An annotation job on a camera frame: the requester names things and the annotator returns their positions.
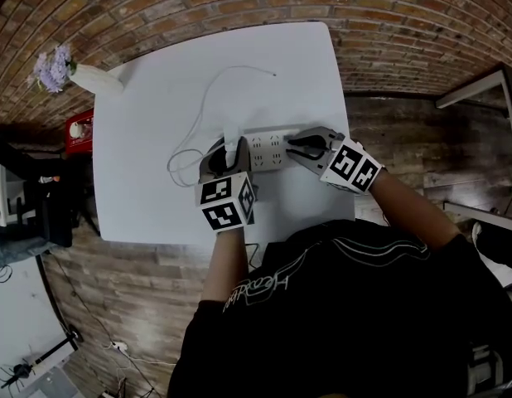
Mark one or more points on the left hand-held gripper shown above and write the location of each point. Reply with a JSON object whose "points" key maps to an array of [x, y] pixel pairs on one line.
{"points": [[223, 203]]}

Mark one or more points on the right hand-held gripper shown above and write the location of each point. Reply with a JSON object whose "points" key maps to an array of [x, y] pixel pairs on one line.
{"points": [[351, 168]]}

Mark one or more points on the white power strip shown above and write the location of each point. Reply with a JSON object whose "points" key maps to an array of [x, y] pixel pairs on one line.
{"points": [[266, 151]]}

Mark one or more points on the person's left forearm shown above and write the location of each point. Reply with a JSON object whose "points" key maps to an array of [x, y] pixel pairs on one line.
{"points": [[225, 263]]}

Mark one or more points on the person's right forearm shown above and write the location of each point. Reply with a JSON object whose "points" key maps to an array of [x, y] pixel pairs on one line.
{"points": [[413, 210]]}

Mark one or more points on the red box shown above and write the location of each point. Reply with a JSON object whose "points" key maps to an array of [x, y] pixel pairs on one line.
{"points": [[84, 143]]}

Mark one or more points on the white vase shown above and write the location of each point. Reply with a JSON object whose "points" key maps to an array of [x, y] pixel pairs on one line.
{"points": [[96, 80]]}

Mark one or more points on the person's black shirt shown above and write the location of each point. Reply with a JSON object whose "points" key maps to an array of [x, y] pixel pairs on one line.
{"points": [[355, 317]]}

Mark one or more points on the clear bottle with orange cap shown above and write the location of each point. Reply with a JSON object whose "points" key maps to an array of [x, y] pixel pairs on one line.
{"points": [[49, 179]]}

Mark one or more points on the black office chair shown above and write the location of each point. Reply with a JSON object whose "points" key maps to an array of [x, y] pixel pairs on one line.
{"points": [[53, 218]]}

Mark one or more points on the purple flower bouquet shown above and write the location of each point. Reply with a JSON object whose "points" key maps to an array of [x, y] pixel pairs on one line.
{"points": [[53, 69]]}

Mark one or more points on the black bag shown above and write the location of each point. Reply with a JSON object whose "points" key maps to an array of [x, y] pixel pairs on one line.
{"points": [[24, 145]]}

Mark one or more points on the white cabinet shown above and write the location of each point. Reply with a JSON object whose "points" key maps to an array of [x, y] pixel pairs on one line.
{"points": [[5, 193]]}

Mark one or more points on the white desk with black edge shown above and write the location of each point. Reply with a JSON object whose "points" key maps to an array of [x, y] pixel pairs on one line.
{"points": [[20, 326]]}

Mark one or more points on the grey metal device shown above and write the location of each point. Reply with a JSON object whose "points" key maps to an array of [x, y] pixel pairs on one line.
{"points": [[486, 369]]}

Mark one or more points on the small black tripod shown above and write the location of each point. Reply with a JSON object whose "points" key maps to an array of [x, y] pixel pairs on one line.
{"points": [[17, 371]]}

